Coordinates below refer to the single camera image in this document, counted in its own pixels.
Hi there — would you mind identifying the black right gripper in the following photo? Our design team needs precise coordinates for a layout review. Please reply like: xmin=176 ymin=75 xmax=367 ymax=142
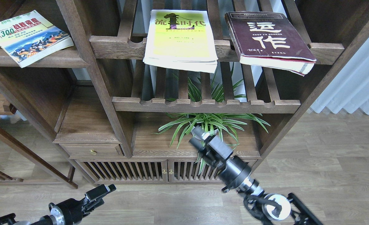
xmin=189 ymin=126 xmax=253 ymax=191

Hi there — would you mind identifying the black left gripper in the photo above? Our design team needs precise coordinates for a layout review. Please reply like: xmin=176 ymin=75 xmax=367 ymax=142
xmin=49 ymin=185 xmax=116 ymax=225

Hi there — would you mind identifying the white blue illustrated book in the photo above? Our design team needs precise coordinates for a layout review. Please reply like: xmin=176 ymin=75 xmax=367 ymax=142
xmin=0 ymin=10 xmax=73 ymax=68

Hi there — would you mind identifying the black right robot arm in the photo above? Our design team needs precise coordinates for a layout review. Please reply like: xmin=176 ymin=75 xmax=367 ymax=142
xmin=190 ymin=126 xmax=322 ymax=225

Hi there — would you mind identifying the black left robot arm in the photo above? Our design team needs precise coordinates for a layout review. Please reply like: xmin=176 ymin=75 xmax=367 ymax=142
xmin=0 ymin=185 xmax=116 ymax=225

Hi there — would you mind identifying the white plant pot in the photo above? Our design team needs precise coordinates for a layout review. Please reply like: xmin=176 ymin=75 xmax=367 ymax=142
xmin=191 ymin=123 xmax=219 ymax=140

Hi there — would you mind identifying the green spider plant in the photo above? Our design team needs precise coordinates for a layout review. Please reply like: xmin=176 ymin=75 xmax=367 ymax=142
xmin=155 ymin=61 xmax=271 ymax=175

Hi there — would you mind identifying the brass drawer knob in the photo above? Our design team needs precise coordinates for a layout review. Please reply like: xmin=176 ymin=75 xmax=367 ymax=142
xmin=89 ymin=149 xmax=97 ymax=155

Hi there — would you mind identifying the dark wooden bookshelf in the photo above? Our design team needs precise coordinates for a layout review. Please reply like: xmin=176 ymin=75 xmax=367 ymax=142
xmin=0 ymin=0 xmax=369 ymax=185

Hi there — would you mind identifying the yellow green cover book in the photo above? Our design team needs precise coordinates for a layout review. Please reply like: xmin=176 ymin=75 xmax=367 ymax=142
xmin=143 ymin=9 xmax=218 ymax=73

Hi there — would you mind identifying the maroon cover book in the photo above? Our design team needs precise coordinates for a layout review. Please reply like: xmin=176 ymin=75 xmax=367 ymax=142
xmin=225 ymin=11 xmax=316 ymax=76

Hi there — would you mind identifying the white pleated curtain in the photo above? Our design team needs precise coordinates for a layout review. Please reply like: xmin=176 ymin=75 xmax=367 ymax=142
xmin=310 ymin=38 xmax=369 ymax=115

